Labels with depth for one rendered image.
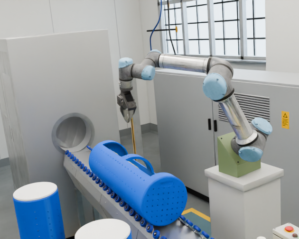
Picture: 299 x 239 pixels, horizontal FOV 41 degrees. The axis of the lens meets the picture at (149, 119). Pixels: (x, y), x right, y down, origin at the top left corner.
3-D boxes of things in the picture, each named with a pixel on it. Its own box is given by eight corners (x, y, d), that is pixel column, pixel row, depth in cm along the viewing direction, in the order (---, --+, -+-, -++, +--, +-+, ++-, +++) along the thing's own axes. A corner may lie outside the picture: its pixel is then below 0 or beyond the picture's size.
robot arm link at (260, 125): (262, 136, 227) (276, 122, 217) (257, 151, 217) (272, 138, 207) (244, 125, 227) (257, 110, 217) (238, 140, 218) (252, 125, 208)
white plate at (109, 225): (64, 233, 201) (64, 235, 202) (93, 254, 180) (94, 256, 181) (109, 213, 218) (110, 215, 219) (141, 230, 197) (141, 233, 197)
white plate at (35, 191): (62, 181, 271) (62, 182, 271) (24, 182, 275) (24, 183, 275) (47, 198, 244) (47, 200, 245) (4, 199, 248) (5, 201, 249)
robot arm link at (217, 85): (270, 144, 212) (227, 59, 191) (265, 164, 202) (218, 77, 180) (249, 148, 220) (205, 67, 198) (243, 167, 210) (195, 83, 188)
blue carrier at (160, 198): (124, 176, 299) (126, 139, 295) (185, 223, 223) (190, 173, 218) (87, 179, 286) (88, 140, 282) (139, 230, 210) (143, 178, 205)
